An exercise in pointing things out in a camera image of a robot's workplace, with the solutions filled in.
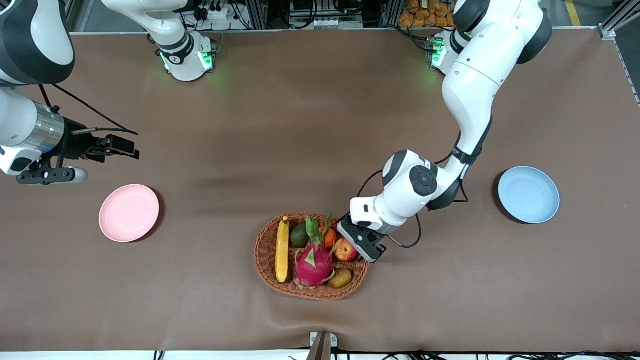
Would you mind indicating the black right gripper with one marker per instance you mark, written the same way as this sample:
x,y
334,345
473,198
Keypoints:
x,y
78,142

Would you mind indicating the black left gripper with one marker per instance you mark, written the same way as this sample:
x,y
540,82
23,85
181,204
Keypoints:
x,y
378,248

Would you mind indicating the red yellow apple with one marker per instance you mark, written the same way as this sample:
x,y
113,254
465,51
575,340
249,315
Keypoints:
x,y
346,250

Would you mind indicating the yellow banana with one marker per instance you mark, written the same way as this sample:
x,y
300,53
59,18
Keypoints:
x,y
282,250

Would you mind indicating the orange tangerine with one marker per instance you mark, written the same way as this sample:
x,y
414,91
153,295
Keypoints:
x,y
329,239

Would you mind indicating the brown green kiwi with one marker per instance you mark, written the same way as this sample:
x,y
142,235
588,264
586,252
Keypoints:
x,y
340,279

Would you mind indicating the pink dragon fruit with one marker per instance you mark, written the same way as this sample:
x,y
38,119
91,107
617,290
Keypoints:
x,y
314,267

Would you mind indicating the dark green avocado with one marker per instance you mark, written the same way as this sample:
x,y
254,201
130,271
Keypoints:
x,y
299,236

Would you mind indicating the pink round plate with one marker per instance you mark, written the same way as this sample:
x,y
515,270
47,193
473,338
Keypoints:
x,y
129,213

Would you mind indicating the brown wicker basket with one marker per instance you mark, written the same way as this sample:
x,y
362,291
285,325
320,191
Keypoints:
x,y
265,250

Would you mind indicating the brown table cloth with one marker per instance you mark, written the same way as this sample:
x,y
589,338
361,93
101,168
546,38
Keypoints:
x,y
300,125

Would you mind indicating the white power strip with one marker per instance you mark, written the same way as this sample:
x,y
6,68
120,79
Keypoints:
x,y
217,11

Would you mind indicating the light blue round plate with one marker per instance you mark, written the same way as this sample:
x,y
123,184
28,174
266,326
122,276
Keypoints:
x,y
528,195

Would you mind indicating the white terminal block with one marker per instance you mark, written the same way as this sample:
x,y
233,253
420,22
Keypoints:
x,y
327,22

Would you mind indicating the orange snack packet pile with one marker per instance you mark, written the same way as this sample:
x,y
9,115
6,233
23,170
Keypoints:
x,y
420,12

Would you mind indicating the grey metal bracket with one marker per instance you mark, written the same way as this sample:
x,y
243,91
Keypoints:
x,y
322,345

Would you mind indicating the aluminium frame rail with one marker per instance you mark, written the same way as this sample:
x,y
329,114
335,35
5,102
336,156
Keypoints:
x,y
620,15

